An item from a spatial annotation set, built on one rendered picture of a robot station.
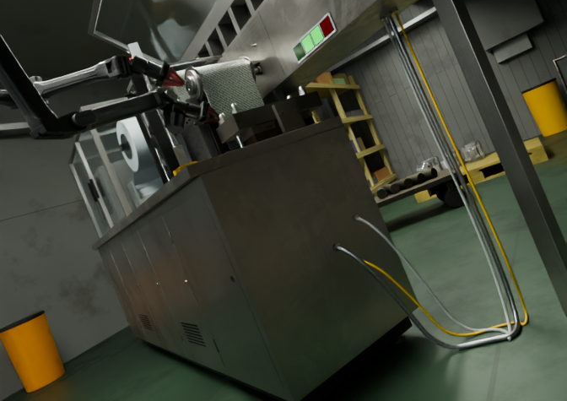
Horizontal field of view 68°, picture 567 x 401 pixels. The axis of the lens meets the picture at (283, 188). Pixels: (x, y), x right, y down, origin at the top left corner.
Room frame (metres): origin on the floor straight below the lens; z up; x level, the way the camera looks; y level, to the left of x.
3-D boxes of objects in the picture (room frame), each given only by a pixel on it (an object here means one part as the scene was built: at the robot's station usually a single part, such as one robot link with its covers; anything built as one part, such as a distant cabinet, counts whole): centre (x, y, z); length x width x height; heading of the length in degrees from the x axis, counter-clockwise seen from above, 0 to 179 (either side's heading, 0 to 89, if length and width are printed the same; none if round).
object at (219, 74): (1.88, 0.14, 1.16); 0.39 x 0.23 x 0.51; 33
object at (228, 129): (1.64, -0.06, 1.00); 0.40 x 0.16 x 0.06; 123
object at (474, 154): (4.76, -2.10, 0.19); 1.36 x 0.92 x 0.37; 56
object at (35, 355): (3.58, 2.48, 0.28); 0.37 x 0.36 x 0.57; 146
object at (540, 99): (5.84, -3.79, 0.35); 0.45 x 0.44 x 0.70; 146
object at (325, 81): (6.48, -1.08, 1.08); 2.40 x 0.64 x 2.16; 146
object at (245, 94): (1.72, 0.04, 1.11); 0.23 x 0.01 x 0.18; 123
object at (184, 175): (2.52, 0.65, 0.88); 2.52 x 0.66 x 0.04; 33
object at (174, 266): (2.53, 0.63, 0.43); 2.52 x 0.64 x 0.86; 33
